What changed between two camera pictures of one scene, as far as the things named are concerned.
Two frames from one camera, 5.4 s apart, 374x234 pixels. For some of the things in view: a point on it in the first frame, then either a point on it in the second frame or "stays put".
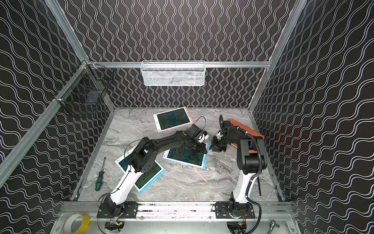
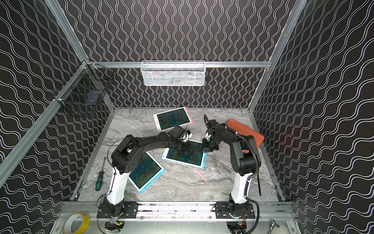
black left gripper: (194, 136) → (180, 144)
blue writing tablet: (147, 178) stays put
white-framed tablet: (181, 155) stays put
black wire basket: (85, 87) stays put
